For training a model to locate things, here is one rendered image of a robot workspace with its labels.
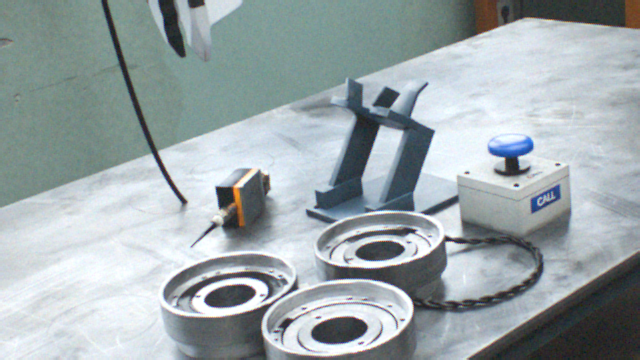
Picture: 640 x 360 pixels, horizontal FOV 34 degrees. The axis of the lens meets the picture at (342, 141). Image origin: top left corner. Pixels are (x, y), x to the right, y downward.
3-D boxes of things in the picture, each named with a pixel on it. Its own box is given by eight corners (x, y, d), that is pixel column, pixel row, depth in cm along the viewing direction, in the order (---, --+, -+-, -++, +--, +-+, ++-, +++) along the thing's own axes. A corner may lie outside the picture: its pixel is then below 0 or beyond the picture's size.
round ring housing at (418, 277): (400, 327, 78) (394, 277, 77) (293, 298, 85) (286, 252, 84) (473, 268, 86) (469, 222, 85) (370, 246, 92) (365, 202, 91)
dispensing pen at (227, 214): (172, 224, 92) (249, 154, 106) (180, 267, 93) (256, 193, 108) (195, 224, 91) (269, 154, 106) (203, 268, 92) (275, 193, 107)
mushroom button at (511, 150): (516, 202, 91) (512, 148, 90) (481, 192, 94) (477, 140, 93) (546, 187, 94) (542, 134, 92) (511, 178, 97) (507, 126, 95)
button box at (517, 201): (522, 239, 90) (518, 186, 88) (460, 220, 95) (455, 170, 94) (580, 207, 95) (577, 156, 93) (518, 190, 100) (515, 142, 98)
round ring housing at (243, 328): (180, 381, 75) (170, 330, 74) (157, 318, 85) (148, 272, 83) (321, 342, 78) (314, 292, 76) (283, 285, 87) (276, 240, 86)
